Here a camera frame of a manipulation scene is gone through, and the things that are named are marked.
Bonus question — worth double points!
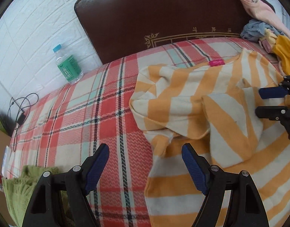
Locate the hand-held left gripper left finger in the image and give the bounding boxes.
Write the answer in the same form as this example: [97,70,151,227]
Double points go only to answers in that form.
[22,143,110,227]

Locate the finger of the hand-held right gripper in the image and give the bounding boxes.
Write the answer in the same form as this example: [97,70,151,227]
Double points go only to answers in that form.
[258,75,290,100]
[255,106,290,141]

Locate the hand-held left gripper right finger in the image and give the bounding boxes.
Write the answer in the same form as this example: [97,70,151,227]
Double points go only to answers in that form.
[181,143,269,227]

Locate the orange striped sweater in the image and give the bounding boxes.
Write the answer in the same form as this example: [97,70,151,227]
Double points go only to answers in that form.
[129,48,290,227]

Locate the mustard yellow garment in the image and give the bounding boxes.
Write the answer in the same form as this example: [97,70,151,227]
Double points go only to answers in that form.
[272,35,290,76]

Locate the pale yellow garment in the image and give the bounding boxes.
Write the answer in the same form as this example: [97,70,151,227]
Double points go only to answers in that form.
[258,29,281,53]

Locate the red plaid blanket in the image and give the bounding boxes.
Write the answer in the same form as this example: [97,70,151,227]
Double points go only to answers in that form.
[2,38,285,227]

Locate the grey blue garment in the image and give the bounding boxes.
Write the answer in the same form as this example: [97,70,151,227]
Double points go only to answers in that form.
[240,19,281,41]

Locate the green knitted cloth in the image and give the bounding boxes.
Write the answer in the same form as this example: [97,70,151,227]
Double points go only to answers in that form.
[2,165,75,227]

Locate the pink garment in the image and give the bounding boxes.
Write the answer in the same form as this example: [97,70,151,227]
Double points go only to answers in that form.
[237,0,290,43]

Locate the cardboard box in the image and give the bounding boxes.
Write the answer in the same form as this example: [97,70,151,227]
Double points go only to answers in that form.
[0,130,12,171]

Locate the dark bag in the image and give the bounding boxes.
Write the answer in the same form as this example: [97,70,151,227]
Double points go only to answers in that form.
[0,113,16,137]

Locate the green label water bottle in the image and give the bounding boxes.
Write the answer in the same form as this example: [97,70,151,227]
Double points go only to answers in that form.
[53,44,84,84]

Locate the dark wooden headboard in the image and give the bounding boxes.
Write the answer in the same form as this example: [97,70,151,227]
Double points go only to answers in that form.
[74,0,277,64]

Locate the black charger cable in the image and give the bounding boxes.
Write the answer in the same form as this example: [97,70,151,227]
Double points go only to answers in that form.
[8,93,39,152]

